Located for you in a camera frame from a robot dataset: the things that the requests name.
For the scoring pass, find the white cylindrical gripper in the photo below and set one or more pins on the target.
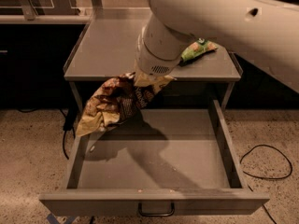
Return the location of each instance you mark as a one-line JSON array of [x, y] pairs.
[[153, 64]]

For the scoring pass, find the brown chip bag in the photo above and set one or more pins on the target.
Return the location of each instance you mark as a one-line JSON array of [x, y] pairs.
[[114, 102]]

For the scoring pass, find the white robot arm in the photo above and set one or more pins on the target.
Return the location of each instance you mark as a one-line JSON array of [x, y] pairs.
[[263, 32]]

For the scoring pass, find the grey metal cabinet counter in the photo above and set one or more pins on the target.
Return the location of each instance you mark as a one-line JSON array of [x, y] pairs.
[[107, 49]]

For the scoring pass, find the green chip bag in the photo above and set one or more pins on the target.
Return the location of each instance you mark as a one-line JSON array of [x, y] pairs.
[[197, 48]]

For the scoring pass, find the grey open drawer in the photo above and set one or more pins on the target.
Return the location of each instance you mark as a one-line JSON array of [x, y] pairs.
[[180, 156]]

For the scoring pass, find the black drawer handle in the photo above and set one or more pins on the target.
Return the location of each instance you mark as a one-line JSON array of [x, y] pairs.
[[156, 210]]

